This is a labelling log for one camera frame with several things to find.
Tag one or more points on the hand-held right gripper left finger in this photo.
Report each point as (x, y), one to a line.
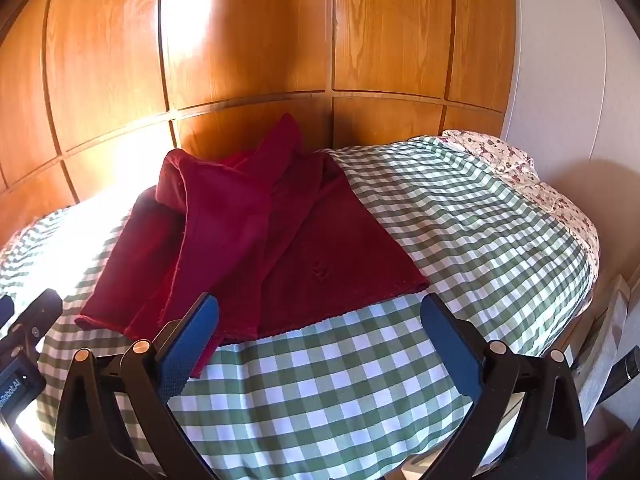
(192, 345)

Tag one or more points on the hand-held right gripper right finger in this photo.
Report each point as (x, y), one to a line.
(450, 345)

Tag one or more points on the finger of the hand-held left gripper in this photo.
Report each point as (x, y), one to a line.
(40, 315)

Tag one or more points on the dark red knit sweater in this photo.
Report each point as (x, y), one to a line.
(280, 240)

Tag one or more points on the green checked blanket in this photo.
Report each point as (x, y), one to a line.
(450, 230)

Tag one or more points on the white wooden chair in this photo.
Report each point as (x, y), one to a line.
(607, 320)

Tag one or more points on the black object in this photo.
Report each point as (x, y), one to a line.
(622, 370)

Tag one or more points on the pink cloth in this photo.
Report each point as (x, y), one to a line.
(612, 455)

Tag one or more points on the floral bed sheet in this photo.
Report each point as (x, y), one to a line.
(505, 152)

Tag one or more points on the wooden panelled headboard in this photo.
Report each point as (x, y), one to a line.
(250, 35)

